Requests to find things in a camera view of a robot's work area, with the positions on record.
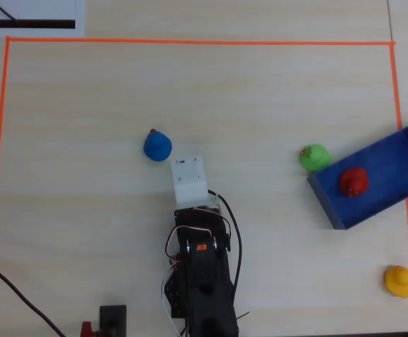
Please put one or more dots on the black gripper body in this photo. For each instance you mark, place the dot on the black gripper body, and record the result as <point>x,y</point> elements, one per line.
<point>197,213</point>

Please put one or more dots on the red rubber duck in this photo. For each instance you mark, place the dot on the red rubber duck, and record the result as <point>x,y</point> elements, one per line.
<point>354,182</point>

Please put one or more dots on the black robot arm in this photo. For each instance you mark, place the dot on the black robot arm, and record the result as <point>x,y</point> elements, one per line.
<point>207,281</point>

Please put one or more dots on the blue rubber duck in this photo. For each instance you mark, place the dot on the blue rubber duck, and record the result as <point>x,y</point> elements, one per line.
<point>158,145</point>

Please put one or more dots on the green rubber duck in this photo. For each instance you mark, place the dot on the green rubber duck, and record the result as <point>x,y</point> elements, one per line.
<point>315,158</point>

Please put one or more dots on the blue plastic box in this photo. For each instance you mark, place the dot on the blue plastic box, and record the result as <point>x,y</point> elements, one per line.
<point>389,168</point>

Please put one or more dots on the yellow rubber duck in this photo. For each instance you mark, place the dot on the yellow rubber duck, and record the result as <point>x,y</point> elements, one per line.
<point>399,281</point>

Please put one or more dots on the white board black stripe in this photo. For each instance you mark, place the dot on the white board black stripe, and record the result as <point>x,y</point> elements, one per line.
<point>49,10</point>

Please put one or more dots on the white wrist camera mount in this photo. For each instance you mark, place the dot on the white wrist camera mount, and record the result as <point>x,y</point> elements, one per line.
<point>189,182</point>

